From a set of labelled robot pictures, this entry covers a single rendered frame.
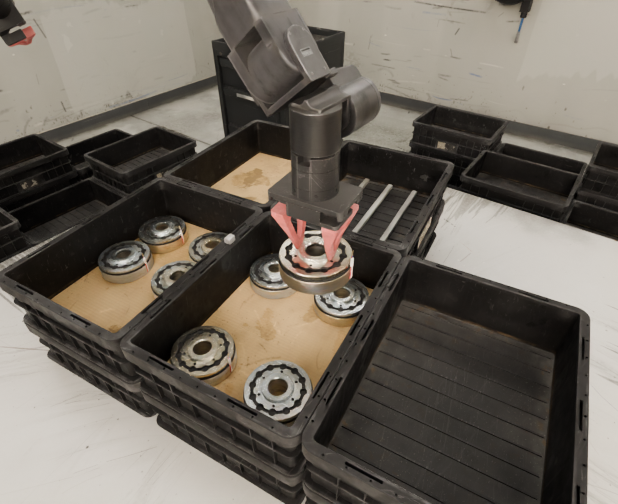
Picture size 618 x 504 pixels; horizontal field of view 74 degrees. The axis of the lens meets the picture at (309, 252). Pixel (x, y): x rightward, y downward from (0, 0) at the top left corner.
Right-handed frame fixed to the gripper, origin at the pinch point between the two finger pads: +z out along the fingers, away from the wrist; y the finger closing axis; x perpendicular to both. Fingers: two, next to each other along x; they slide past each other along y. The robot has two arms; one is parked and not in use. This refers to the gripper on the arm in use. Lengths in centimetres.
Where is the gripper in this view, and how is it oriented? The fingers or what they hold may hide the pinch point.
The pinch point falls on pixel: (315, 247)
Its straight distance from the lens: 56.1
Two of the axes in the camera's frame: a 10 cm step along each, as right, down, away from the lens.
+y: -8.7, -3.1, 3.8
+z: 0.1, 7.7, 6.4
